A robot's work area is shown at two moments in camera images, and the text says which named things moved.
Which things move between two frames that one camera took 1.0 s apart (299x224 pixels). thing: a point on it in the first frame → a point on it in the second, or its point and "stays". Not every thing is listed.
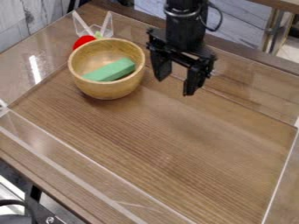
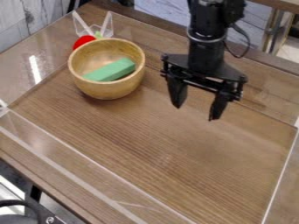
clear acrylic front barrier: x=99 y=194 stays
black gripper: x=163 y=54 → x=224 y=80
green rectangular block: x=112 y=71 stays
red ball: x=81 y=40 stays
